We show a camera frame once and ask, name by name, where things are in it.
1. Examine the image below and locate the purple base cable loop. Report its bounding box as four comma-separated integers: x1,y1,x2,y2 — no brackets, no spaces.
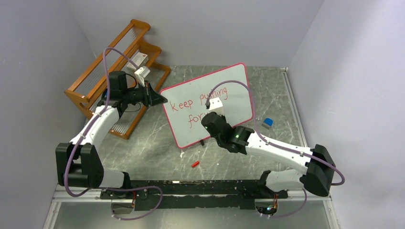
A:
110,186,163,221

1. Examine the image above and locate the aluminium frame rail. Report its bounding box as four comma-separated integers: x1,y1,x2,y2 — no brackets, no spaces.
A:
279,67,341,229

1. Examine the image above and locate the red marker cap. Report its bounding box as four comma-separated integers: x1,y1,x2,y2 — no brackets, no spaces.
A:
191,161,200,168

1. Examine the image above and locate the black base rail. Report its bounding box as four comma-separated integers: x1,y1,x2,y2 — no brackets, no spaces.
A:
100,179,288,211

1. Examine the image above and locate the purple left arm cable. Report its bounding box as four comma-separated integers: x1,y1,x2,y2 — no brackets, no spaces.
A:
63,47,140,199

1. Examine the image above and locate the blue eraser block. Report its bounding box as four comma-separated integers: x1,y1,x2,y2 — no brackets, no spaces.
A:
261,118,273,129

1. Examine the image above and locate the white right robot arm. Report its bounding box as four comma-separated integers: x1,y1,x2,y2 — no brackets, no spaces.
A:
201,112,336,198

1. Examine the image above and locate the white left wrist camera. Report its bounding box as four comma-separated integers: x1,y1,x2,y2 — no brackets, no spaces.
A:
134,66,150,81

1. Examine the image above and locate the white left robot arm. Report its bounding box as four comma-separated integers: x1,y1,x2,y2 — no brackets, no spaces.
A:
55,71,168,198

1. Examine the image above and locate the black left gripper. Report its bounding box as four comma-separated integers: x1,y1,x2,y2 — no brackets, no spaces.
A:
123,81,167,108

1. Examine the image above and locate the orange wooden rack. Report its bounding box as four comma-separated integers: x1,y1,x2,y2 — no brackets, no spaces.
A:
64,19,171,139

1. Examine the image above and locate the pink-framed whiteboard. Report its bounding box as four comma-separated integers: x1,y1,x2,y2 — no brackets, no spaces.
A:
160,63,253,148

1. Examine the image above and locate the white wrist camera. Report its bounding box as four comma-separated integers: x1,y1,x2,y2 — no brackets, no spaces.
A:
208,97,225,116
134,66,150,81

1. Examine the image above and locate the white red box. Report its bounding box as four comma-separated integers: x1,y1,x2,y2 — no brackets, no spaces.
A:
127,52,149,71

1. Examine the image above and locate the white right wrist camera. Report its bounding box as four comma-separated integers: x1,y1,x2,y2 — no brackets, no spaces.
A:
208,97,225,116

